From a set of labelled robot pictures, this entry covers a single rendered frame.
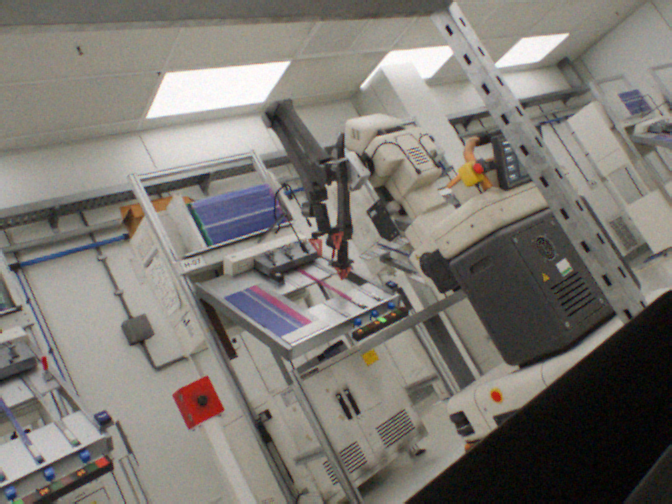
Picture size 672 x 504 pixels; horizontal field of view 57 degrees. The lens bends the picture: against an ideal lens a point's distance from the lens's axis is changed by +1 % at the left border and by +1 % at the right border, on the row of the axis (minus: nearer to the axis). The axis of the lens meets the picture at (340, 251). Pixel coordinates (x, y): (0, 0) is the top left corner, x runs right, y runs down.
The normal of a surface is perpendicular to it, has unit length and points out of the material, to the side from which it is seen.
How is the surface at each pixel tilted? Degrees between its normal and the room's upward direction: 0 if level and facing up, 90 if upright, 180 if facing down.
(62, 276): 90
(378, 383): 90
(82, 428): 47
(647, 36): 90
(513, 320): 90
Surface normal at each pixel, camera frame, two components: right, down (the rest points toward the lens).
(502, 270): -0.73, 0.29
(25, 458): 0.04, -0.90
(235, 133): 0.50, -0.42
